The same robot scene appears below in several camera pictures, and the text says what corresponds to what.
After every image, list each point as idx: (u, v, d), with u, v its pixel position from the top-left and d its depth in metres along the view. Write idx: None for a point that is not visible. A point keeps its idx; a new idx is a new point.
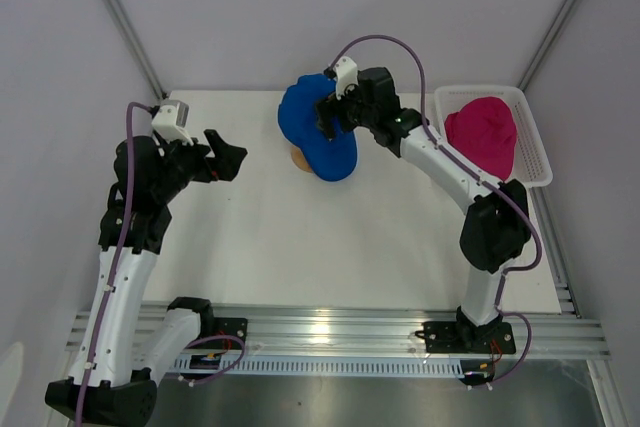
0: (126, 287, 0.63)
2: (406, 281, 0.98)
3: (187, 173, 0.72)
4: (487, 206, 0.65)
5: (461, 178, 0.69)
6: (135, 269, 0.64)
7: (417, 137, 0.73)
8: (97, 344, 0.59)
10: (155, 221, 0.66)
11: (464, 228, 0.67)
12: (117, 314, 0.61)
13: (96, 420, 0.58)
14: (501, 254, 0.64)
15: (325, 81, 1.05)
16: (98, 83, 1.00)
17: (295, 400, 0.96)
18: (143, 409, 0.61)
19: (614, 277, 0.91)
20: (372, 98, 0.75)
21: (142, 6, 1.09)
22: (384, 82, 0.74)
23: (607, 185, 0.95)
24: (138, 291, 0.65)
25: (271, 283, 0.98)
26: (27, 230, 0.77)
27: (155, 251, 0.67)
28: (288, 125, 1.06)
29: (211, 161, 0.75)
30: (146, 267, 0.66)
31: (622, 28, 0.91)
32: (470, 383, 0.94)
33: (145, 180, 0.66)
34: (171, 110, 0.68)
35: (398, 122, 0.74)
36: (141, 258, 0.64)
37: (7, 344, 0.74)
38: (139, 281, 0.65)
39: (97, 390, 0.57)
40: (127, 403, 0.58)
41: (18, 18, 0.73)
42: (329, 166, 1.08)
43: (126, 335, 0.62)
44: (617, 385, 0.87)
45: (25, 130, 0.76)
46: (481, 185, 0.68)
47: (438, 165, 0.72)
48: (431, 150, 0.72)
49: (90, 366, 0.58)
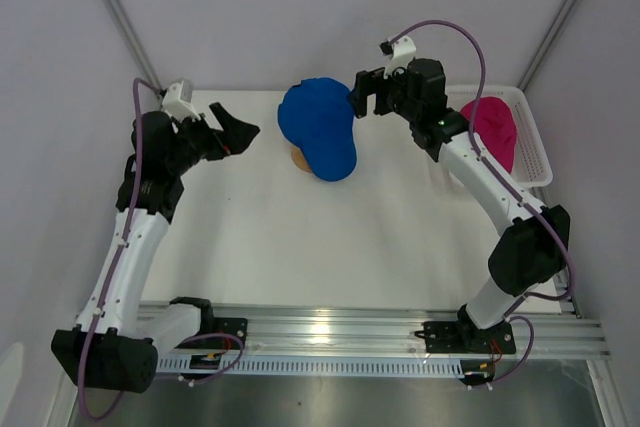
0: (139, 243, 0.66)
2: (407, 281, 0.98)
3: (200, 150, 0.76)
4: (527, 229, 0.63)
5: (501, 196, 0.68)
6: (149, 228, 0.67)
7: (459, 145, 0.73)
8: (107, 294, 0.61)
10: (167, 191, 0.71)
11: (497, 247, 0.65)
12: (128, 268, 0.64)
13: (100, 374, 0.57)
14: (530, 282, 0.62)
15: (330, 87, 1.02)
16: (98, 82, 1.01)
17: (295, 399, 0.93)
18: (142, 374, 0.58)
19: (614, 277, 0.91)
20: (420, 95, 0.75)
21: (143, 7, 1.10)
22: (436, 80, 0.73)
23: (606, 185, 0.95)
24: (148, 252, 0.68)
25: (272, 282, 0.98)
26: (28, 228, 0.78)
27: (168, 219, 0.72)
28: (289, 126, 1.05)
29: (220, 134, 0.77)
30: (158, 229, 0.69)
31: (620, 29, 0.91)
32: (470, 383, 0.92)
33: (159, 152, 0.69)
34: (176, 87, 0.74)
35: (440, 125, 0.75)
36: (155, 219, 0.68)
37: (7, 343, 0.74)
38: (151, 241, 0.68)
39: (101, 336, 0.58)
40: (131, 358, 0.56)
41: (18, 17, 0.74)
42: (327, 166, 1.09)
43: (134, 290, 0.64)
44: (617, 386, 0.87)
45: (26, 128, 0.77)
46: (521, 206, 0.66)
47: (476, 177, 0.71)
48: (473, 160, 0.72)
49: (99, 313, 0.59)
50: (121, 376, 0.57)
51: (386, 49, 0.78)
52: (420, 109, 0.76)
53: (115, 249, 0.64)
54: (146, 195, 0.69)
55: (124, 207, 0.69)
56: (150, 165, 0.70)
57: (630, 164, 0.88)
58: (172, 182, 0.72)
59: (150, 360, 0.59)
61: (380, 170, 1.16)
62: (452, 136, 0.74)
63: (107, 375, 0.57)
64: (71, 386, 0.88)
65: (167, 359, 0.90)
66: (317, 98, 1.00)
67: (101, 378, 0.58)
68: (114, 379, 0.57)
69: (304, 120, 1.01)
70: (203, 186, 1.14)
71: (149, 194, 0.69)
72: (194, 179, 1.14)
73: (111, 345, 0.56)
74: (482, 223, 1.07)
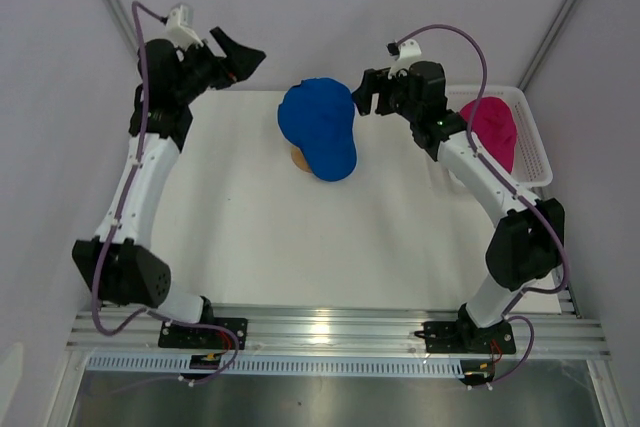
0: (152, 165, 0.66)
2: (406, 280, 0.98)
3: (207, 76, 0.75)
4: (521, 221, 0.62)
5: (496, 190, 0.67)
6: (161, 152, 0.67)
7: (457, 143, 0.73)
8: (123, 208, 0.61)
10: (177, 120, 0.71)
11: (491, 241, 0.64)
12: (143, 186, 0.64)
13: (113, 283, 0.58)
14: (526, 275, 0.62)
15: (327, 86, 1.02)
16: (98, 82, 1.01)
17: (295, 399, 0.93)
18: (157, 288, 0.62)
19: (614, 277, 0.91)
20: (420, 95, 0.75)
21: (143, 7, 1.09)
22: (436, 82, 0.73)
23: (606, 184, 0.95)
24: (160, 177, 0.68)
25: (272, 283, 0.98)
26: (29, 228, 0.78)
27: (179, 148, 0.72)
28: (289, 126, 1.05)
29: (224, 60, 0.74)
30: (169, 155, 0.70)
31: (620, 29, 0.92)
32: (470, 383, 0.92)
33: (166, 81, 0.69)
34: (175, 12, 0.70)
35: (439, 125, 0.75)
36: (167, 143, 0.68)
37: (8, 343, 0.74)
38: (163, 165, 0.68)
39: (120, 245, 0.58)
40: (150, 271, 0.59)
41: (19, 17, 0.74)
42: (327, 165, 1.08)
43: (148, 208, 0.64)
44: (617, 385, 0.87)
45: (26, 128, 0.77)
46: (517, 199, 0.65)
47: (473, 173, 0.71)
48: (470, 157, 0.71)
49: (116, 225, 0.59)
50: (140, 290, 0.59)
51: (393, 50, 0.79)
52: (420, 109, 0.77)
53: (130, 169, 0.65)
54: (157, 122, 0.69)
55: (136, 133, 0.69)
56: (158, 95, 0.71)
57: (630, 164, 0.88)
58: (181, 111, 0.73)
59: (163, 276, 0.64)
61: (380, 170, 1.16)
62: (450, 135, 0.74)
63: (125, 289, 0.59)
64: (71, 386, 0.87)
65: (168, 358, 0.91)
66: (316, 98, 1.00)
67: (118, 293, 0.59)
68: (131, 292, 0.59)
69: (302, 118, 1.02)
70: (203, 185, 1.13)
71: (160, 123, 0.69)
72: (194, 179, 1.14)
73: (130, 256, 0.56)
74: (481, 222, 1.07)
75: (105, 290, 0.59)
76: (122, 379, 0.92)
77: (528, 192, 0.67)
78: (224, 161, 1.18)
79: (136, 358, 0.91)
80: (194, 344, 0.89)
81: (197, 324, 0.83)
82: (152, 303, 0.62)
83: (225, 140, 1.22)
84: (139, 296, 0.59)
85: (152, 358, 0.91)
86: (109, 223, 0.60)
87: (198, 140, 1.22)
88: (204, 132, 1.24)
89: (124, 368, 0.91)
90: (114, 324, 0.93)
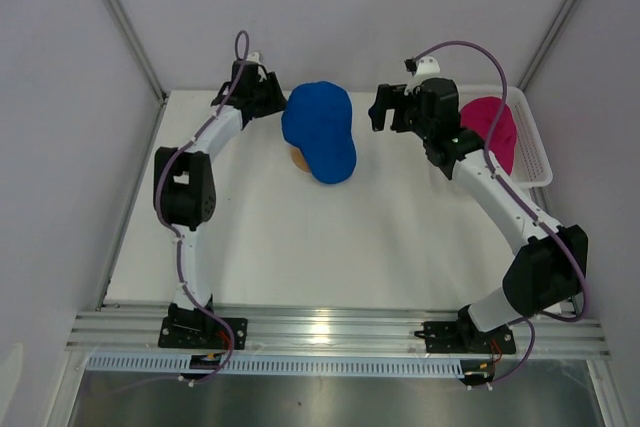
0: (224, 121, 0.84)
2: (406, 280, 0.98)
3: (264, 99, 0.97)
4: (545, 248, 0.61)
5: (516, 215, 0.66)
6: (231, 118, 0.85)
7: (473, 163, 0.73)
8: (200, 136, 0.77)
10: (246, 105, 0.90)
11: (513, 263, 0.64)
12: (215, 129, 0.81)
13: (174, 190, 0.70)
14: (547, 303, 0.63)
15: (331, 94, 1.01)
16: (98, 82, 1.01)
17: (295, 400, 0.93)
18: (206, 208, 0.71)
19: (613, 277, 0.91)
20: (434, 113, 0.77)
21: (142, 6, 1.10)
22: (449, 98, 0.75)
23: (605, 185, 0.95)
24: (224, 135, 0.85)
25: (272, 284, 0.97)
26: (28, 227, 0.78)
27: (239, 127, 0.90)
28: (295, 134, 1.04)
29: (274, 95, 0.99)
30: (233, 125, 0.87)
31: (619, 29, 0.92)
32: (470, 383, 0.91)
33: (248, 80, 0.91)
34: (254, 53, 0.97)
35: (454, 144, 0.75)
36: (236, 114, 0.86)
37: (7, 344, 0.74)
38: (228, 129, 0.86)
39: (191, 156, 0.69)
40: (206, 184, 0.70)
41: (18, 18, 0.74)
42: (329, 170, 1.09)
43: (214, 148, 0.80)
44: (617, 385, 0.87)
45: (25, 126, 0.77)
46: (537, 225, 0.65)
47: (492, 196, 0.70)
48: (487, 178, 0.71)
49: (193, 141, 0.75)
50: (194, 199, 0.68)
51: (411, 67, 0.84)
52: (436, 128, 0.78)
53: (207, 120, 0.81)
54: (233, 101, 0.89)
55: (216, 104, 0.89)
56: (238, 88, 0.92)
57: (630, 163, 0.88)
58: (250, 103, 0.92)
59: (212, 199, 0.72)
61: (381, 170, 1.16)
62: (464, 151, 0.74)
63: (181, 197, 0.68)
64: (71, 387, 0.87)
65: (168, 358, 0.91)
66: (315, 102, 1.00)
67: (173, 202, 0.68)
68: (187, 201, 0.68)
69: (309, 127, 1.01)
70: None
71: (235, 102, 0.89)
72: None
73: (198, 161, 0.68)
74: (482, 223, 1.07)
75: (166, 194, 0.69)
76: (122, 379, 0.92)
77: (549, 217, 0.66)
78: (224, 161, 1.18)
79: (137, 358, 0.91)
80: (193, 344, 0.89)
81: (204, 307, 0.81)
82: (200, 219, 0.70)
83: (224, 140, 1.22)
84: (191, 207, 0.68)
85: (152, 357, 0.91)
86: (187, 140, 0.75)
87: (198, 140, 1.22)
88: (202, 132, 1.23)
89: (124, 368, 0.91)
90: (113, 324, 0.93)
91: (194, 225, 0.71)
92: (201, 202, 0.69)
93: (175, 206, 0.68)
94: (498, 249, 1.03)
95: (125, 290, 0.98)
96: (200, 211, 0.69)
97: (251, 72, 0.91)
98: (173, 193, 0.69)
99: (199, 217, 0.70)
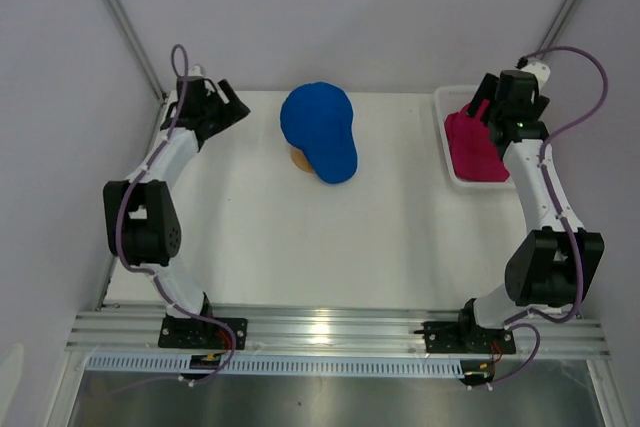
0: (179, 143, 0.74)
2: (407, 279, 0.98)
3: (222, 111, 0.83)
4: (554, 241, 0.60)
5: (542, 203, 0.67)
6: (185, 138, 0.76)
7: (526, 148, 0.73)
8: (153, 163, 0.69)
10: (198, 126, 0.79)
11: (520, 246, 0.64)
12: (168, 155, 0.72)
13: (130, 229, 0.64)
14: (537, 295, 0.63)
15: (330, 95, 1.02)
16: (98, 82, 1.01)
17: (295, 399, 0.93)
18: (171, 241, 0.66)
19: (613, 276, 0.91)
20: (504, 94, 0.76)
21: (142, 6, 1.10)
22: (524, 84, 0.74)
23: (605, 184, 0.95)
24: (180, 159, 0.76)
25: (271, 283, 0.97)
26: (28, 226, 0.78)
27: (196, 148, 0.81)
28: (294, 134, 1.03)
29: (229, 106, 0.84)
30: (189, 147, 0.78)
31: (620, 27, 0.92)
32: (470, 383, 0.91)
33: (194, 97, 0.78)
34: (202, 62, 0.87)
35: (517, 127, 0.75)
36: (189, 134, 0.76)
37: (7, 343, 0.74)
38: (183, 152, 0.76)
39: (146, 187, 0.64)
40: (168, 214, 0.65)
41: (19, 18, 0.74)
42: (344, 163, 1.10)
43: (170, 176, 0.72)
44: (617, 385, 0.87)
45: (26, 126, 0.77)
46: (558, 219, 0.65)
47: (528, 182, 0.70)
48: (533, 165, 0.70)
49: (145, 170, 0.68)
50: (156, 234, 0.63)
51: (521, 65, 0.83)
52: (505, 111, 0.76)
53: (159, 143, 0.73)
54: (182, 123, 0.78)
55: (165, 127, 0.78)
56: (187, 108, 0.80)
57: (631, 163, 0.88)
58: (203, 124, 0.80)
59: (176, 230, 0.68)
61: (381, 170, 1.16)
62: (523, 133, 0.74)
63: (142, 235, 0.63)
64: (71, 387, 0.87)
65: (168, 358, 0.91)
66: (315, 104, 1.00)
67: (135, 241, 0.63)
68: (149, 238, 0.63)
69: (313, 123, 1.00)
70: (203, 186, 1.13)
71: (185, 124, 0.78)
72: (197, 177, 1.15)
73: (155, 189, 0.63)
74: (483, 222, 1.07)
75: (125, 233, 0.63)
76: (122, 379, 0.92)
77: (574, 217, 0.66)
78: (222, 161, 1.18)
79: (137, 358, 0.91)
80: (194, 344, 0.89)
81: (198, 314, 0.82)
82: (166, 254, 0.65)
83: (224, 140, 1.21)
84: (155, 243, 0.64)
85: (152, 358, 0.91)
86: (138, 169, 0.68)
87: None
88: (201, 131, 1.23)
89: (125, 368, 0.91)
90: (114, 324, 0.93)
91: (163, 261, 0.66)
92: (164, 236, 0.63)
93: (138, 243, 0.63)
94: (499, 248, 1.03)
95: (125, 290, 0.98)
96: (165, 246, 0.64)
97: (199, 89, 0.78)
98: (134, 231, 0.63)
99: (165, 253, 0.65)
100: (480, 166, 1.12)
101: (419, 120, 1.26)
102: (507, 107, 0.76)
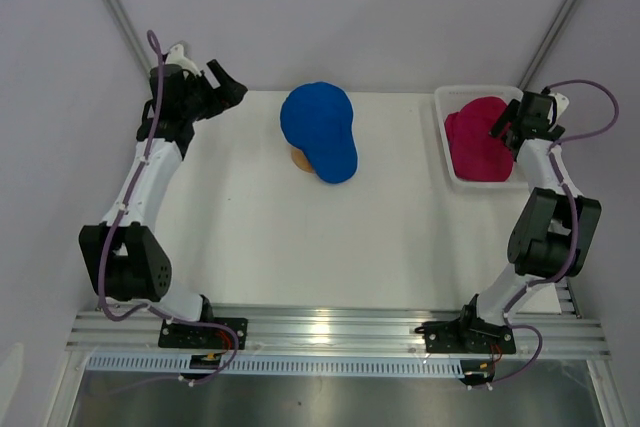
0: (159, 163, 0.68)
2: (407, 280, 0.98)
3: (203, 103, 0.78)
4: (554, 201, 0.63)
5: (547, 176, 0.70)
6: (166, 152, 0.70)
7: (537, 142, 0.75)
8: (131, 196, 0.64)
10: (181, 130, 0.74)
11: (523, 208, 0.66)
12: (148, 181, 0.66)
13: (115, 272, 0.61)
14: (534, 257, 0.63)
15: (329, 95, 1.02)
16: (97, 82, 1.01)
17: (295, 399, 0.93)
18: (159, 280, 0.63)
19: (613, 276, 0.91)
20: (524, 109, 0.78)
21: (142, 6, 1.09)
22: (543, 99, 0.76)
23: (605, 185, 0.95)
24: (164, 177, 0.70)
25: (272, 284, 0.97)
26: (28, 226, 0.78)
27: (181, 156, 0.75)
28: (294, 134, 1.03)
29: (217, 91, 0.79)
30: (173, 159, 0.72)
31: (619, 28, 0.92)
32: (470, 383, 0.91)
33: (172, 96, 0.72)
34: (177, 47, 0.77)
35: (533, 134, 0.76)
36: (171, 146, 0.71)
37: (7, 343, 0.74)
38: (167, 167, 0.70)
39: (126, 229, 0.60)
40: (153, 255, 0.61)
41: (17, 18, 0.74)
42: (347, 163, 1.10)
43: (153, 203, 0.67)
44: (617, 385, 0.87)
45: (26, 126, 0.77)
46: (560, 186, 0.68)
47: (534, 155, 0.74)
48: (541, 151, 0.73)
49: (123, 209, 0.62)
50: (143, 279, 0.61)
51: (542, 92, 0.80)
52: (525, 122, 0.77)
53: (137, 166, 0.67)
54: (162, 131, 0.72)
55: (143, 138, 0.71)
56: (165, 109, 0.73)
57: (631, 163, 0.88)
58: (185, 124, 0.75)
59: (164, 267, 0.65)
61: (381, 170, 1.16)
62: (536, 137, 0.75)
63: (128, 278, 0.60)
64: (71, 387, 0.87)
65: (167, 358, 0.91)
66: (315, 105, 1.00)
67: (121, 282, 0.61)
68: (136, 280, 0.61)
69: (314, 124, 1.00)
70: (203, 186, 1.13)
71: (165, 130, 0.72)
72: (197, 177, 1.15)
73: (136, 238, 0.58)
74: (483, 222, 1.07)
75: (110, 276, 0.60)
76: (122, 379, 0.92)
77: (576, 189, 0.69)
78: (222, 161, 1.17)
79: (136, 358, 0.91)
80: (194, 344, 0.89)
81: (197, 322, 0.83)
82: (154, 295, 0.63)
83: (224, 140, 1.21)
84: (142, 285, 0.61)
85: (152, 357, 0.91)
86: (116, 209, 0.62)
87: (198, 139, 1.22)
88: (201, 131, 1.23)
89: (125, 368, 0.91)
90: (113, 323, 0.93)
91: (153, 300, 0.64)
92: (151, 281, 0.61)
93: (125, 285, 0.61)
94: (498, 248, 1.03)
95: None
96: (153, 288, 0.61)
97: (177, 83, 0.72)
98: (120, 273, 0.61)
99: (155, 293, 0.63)
100: (483, 166, 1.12)
101: (419, 120, 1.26)
102: (526, 118, 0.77)
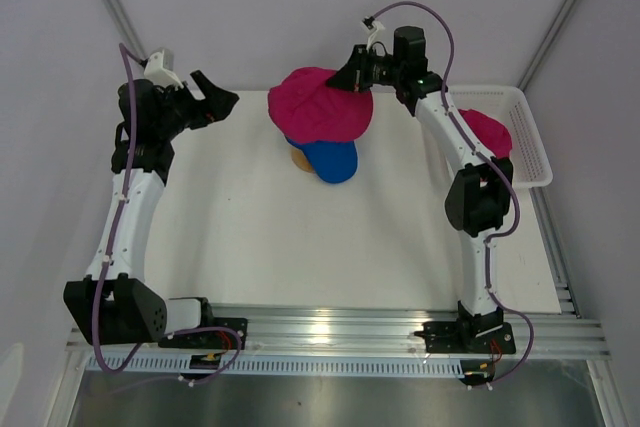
0: (139, 199, 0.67)
2: (404, 280, 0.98)
3: (186, 117, 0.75)
4: (475, 172, 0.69)
5: (458, 146, 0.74)
6: (147, 184, 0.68)
7: (432, 101, 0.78)
8: (114, 243, 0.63)
10: (160, 154, 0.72)
11: (453, 187, 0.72)
12: (131, 222, 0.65)
13: (108, 327, 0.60)
14: (476, 220, 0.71)
15: None
16: (97, 81, 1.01)
17: (295, 400, 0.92)
18: (156, 324, 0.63)
19: (613, 276, 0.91)
20: (406, 56, 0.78)
21: (142, 7, 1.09)
22: (419, 42, 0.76)
23: (604, 185, 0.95)
24: (148, 209, 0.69)
25: (270, 284, 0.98)
26: (28, 227, 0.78)
27: (163, 181, 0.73)
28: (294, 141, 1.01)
29: (202, 103, 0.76)
30: (155, 189, 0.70)
31: (618, 30, 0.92)
32: (470, 383, 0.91)
33: (146, 118, 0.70)
34: (157, 55, 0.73)
35: (419, 83, 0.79)
36: (152, 176, 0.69)
37: (8, 344, 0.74)
38: (150, 197, 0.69)
39: (115, 282, 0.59)
40: (145, 306, 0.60)
41: (17, 20, 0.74)
42: (337, 172, 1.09)
43: (138, 242, 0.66)
44: (617, 385, 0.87)
45: (26, 126, 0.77)
46: (475, 155, 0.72)
47: (440, 126, 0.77)
48: (441, 114, 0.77)
49: (108, 261, 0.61)
50: (137, 329, 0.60)
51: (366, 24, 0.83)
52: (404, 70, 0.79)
53: (117, 204, 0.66)
54: (140, 157, 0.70)
55: (120, 169, 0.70)
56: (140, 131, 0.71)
57: (631, 163, 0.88)
58: (163, 146, 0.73)
59: (159, 311, 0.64)
61: (381, 170, 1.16)
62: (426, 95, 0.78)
63: (123, 329, 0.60)
64: (71, 387, 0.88)
65: (168, 359, 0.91)
66: None
67: (118, 333, 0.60)
68: (130, 331, 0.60)
69: None
70: (203, 186, 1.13)
71: (142, 157, 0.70)
72: (197, 176, 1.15)
73: (125, 292, 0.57)
74: None
75: (102, 329, 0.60)
76: (122, 379, 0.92)
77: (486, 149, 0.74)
78: (222, 162, 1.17)
79: (137, 358, 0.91)
80: (194, 344, 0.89)
81: (196, 329, 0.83)
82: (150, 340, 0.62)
83: (224, 140, 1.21)
84: (137, 336, 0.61)
85: (153, 358, 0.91)
86: (100, 261, 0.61)
87: (197, 139, 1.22)
88: (201, 132, 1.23)
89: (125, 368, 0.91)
90: None
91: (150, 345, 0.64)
92: (146, 329, 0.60)
93: (118, 336, 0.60)
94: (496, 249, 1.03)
95: None
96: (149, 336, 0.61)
97: (149, 101, 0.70)
98: (112, 324, 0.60)
99: (152, 339, 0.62)
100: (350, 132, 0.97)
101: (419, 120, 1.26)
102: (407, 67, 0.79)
